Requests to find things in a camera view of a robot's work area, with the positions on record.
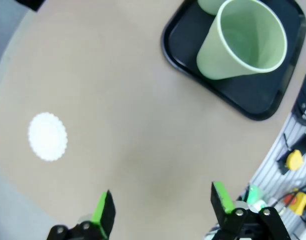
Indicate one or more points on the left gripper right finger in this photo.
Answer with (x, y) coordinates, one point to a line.
(218, 200)

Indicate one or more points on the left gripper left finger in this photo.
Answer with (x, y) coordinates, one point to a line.
(105, 217)

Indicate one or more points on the pale green plastic cup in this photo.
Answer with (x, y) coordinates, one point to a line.
(207, 6)
(212, 57)

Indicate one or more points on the yellow box red stop button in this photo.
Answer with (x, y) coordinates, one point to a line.
(301, 202)

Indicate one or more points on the yellow round stop pendant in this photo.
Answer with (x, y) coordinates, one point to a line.
(295, 160)

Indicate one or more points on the white scalloped paper coaster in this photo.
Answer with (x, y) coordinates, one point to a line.
(46, 137)

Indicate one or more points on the black plastic tray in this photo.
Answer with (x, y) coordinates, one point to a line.
(255, 95)

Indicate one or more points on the grey slotted aluminium base plate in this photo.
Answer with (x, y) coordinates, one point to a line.
(267, 165)

